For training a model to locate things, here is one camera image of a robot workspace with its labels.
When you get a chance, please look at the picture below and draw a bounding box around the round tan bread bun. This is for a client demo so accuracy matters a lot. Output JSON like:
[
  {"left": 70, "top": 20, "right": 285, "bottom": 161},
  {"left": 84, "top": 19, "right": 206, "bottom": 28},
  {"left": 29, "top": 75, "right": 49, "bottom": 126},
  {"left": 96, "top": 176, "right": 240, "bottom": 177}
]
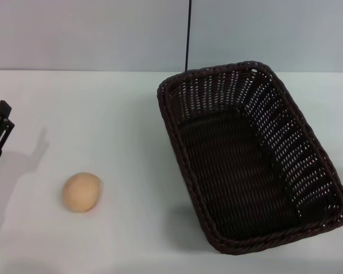
[{"left": 61, "top": 172, "right": 101, "bottom": 213}]

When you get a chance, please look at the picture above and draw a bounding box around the dark brown woven plastic basket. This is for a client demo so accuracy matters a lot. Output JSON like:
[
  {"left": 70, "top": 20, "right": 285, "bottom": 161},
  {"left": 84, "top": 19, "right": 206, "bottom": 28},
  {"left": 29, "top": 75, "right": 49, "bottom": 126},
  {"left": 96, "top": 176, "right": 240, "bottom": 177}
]
[{"left": 156, "top": 60, "right": 343, "bottom": 255}]

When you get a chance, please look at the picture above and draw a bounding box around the thin black vertical cable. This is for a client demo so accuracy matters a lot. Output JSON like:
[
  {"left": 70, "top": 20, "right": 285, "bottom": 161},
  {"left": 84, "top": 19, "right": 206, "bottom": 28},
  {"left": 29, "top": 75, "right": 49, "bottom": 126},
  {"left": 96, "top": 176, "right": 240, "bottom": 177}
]
[{"left": 184, "top": 0, "right": 193, "bottom": 71}]

